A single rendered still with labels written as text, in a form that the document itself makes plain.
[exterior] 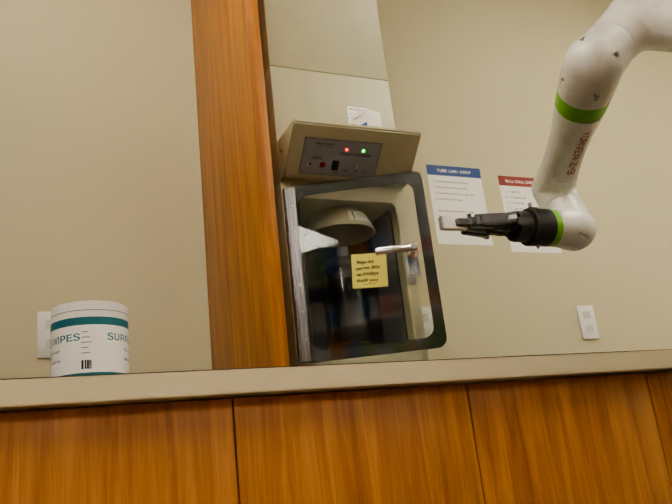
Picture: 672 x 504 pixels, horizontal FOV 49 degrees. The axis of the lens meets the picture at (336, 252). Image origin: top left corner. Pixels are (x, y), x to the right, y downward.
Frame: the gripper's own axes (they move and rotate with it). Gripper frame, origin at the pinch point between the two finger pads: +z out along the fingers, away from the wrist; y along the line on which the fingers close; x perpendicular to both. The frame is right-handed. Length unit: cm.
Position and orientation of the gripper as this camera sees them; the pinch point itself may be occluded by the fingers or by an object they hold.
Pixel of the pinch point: (453, 223)
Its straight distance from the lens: 169.3
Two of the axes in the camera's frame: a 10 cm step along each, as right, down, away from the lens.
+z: -9.2, -0.2, -4.0
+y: 3.8, -3.2, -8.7
